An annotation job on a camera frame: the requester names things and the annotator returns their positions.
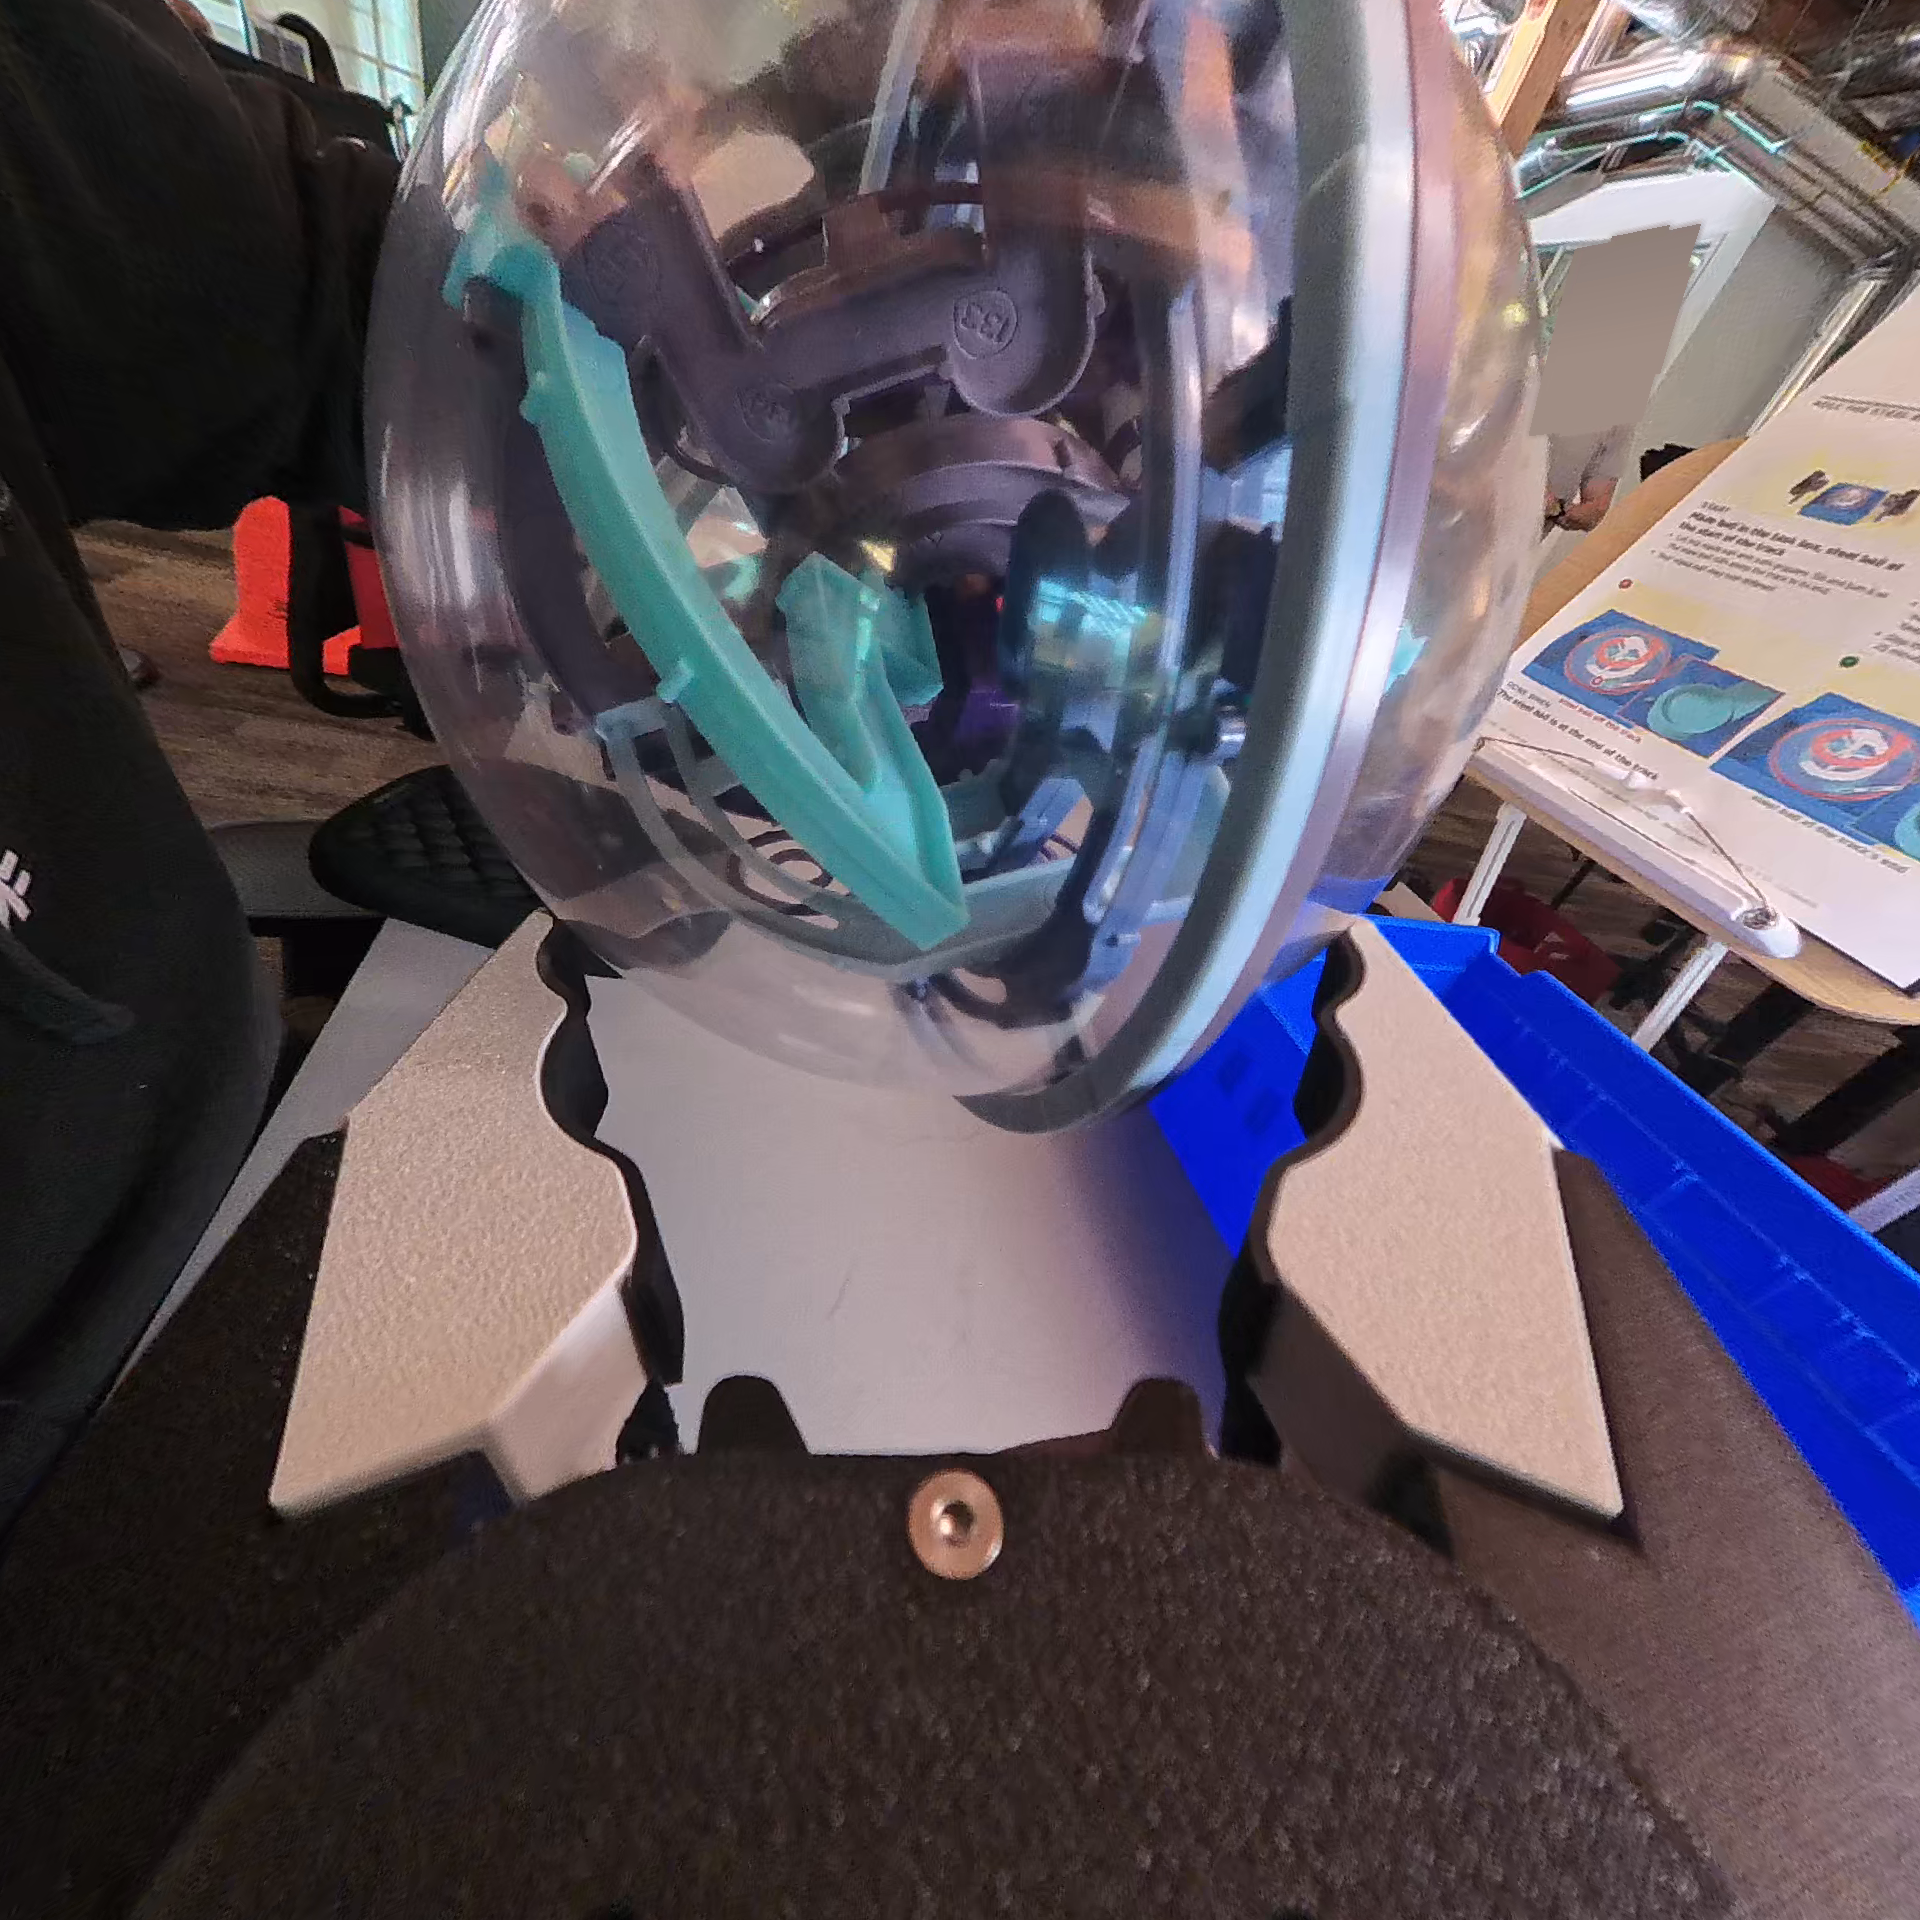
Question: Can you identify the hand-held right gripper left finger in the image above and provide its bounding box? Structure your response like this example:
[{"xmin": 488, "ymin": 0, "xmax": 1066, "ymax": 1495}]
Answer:
[{"xmin": 270, "ymin": 913, "xmax": 685, "ymax": 1507}]

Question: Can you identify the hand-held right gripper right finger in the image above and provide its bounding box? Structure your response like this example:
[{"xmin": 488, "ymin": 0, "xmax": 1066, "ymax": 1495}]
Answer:
[{"xmin": 1227, "ymin": 913, "xmax": 1633, "ymax": 1515}]

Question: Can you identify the blue plastic bin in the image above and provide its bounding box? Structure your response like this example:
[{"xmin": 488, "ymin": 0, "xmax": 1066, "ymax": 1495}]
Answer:
[{"xmin": 1157, "ymin": 913, "xmax": 1920, "ymax": 1610}]

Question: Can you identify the clear plastic maze ball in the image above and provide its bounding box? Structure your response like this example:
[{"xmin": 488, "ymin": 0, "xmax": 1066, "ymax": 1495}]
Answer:
[{"xmin": 361, "ymin": 0, "xmax": 1551, "ymax": 1137}]

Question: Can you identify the person's left forearm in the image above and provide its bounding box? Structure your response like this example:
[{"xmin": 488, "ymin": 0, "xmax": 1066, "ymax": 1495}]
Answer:
[{"xmin": 0, "ymin": 0, "xmax": 402, "ymax": 536}]

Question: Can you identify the black backpack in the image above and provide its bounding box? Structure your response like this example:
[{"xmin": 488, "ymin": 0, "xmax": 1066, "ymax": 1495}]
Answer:
[{"xmin": 0, "ymin": 497, "xmax": 289, "ymax": 1502}]

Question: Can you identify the wooden instruction board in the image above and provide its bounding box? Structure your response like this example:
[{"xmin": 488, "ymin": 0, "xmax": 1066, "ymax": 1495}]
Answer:
[{"xmin": 1489, "ymin": 302, "xmax": 1920, "ymax": 1028}]

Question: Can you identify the silver ventilation duct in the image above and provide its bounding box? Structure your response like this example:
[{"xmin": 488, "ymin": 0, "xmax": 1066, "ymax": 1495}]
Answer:
[{"xmin": 1561, "ymin": 31, "xmax": 1920, "ymax": 189}]

